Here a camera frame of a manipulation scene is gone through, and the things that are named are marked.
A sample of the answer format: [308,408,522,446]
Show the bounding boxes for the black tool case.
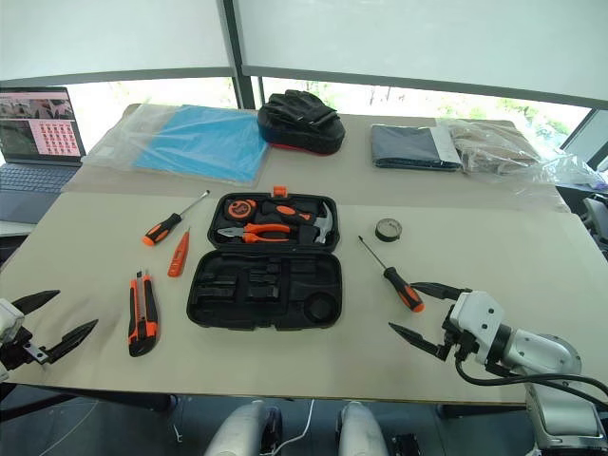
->
[186,191,344,333]

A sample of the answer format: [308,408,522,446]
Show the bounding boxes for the claw hammer orange black grip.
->
[262,199,336,246]

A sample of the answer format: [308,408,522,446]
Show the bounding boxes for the open laptop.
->
[0,85,88,225]

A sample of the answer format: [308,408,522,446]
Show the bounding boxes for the grey chair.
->
[579,195,608,260]

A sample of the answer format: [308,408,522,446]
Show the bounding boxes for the black electrical tape roll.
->
[374,218,406,243]

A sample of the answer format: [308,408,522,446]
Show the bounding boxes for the orange voltage tester pen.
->
[166,226,193,278]

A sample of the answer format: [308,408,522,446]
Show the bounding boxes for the orange black tape measure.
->
[224,199,258,221]

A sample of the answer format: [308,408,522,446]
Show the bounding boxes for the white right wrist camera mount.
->
[447,290,507,368]

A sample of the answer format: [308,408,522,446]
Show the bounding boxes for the black bag with red trim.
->
[256,88,347,156]

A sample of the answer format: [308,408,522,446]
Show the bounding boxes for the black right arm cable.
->
[454,356,608,408]

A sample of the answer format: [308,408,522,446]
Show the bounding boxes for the orange handled pliers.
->
[217,222,293,244]

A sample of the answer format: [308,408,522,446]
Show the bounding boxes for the clear bag with beige contents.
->
[435,118,605,192]

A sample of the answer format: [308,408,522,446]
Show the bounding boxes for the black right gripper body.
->
[441,309,482,365]

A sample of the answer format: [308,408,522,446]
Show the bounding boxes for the flathead screwdriver orange black handle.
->
[142,189,211,247]

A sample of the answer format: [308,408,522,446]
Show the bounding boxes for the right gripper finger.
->
[409,281,473,302]
[388,322,450,364]

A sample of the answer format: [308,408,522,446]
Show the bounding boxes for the white cable on floor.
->
[278,398,315,451]

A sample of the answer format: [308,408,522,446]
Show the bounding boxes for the dark window frame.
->
[0,0,608,113]

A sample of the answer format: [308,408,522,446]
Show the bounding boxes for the silver rounded robot leg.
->
[203,399,282,456]
[337,400,389,456]

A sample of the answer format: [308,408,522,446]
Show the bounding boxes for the phillips screwdriver orange black handle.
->
[356,235,427,314]

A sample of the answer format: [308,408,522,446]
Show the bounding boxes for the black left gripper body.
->
[0,327,49,372]

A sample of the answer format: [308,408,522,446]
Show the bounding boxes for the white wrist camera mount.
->
[0,298,26,344]
[447,290,507,368]

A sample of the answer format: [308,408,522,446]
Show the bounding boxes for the orange black utility knife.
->
[126,271,160,358]

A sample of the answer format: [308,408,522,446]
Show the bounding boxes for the dark navy folded cloth pack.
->
[369,123,465,172]

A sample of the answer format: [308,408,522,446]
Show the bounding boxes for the blue sheet in plastic bag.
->
[82,103,273,188]

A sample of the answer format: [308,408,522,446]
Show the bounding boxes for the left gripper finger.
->
[44,318,100,365]
[10,289,62,314]

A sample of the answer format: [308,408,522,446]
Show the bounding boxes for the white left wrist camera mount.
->
[0,298,26,344]

